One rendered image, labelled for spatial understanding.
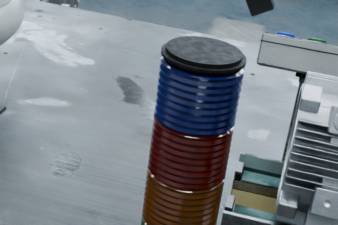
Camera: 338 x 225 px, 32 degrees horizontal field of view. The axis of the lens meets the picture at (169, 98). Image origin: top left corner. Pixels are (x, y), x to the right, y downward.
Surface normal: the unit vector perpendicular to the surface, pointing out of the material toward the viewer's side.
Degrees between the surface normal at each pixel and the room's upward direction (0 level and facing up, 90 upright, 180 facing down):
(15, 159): 0
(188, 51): 0
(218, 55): 0
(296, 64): 68
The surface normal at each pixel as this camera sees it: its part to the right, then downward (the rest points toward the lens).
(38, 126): 0.11, -0.90
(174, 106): -0.44, -0.10
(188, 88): -0.23, -0.04
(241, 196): -0.25, 0.39
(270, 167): -0.09, -0.36
